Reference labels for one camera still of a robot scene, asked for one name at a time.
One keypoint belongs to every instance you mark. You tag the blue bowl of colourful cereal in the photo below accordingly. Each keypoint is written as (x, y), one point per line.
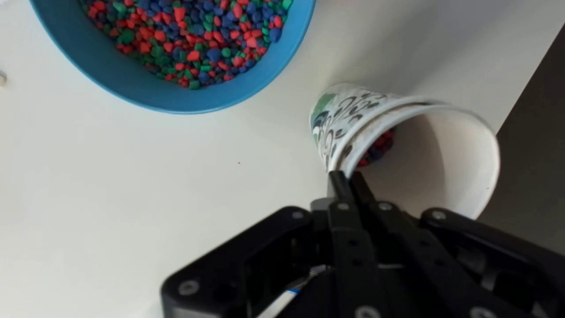
(180, 55)

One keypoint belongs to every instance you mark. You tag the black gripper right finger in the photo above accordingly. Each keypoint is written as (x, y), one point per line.
(443, 285)

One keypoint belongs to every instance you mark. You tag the patterned paper coffee cup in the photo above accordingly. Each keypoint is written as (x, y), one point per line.
(418, 152)

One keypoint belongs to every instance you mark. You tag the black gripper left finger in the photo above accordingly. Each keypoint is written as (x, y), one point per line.
(353, 254)

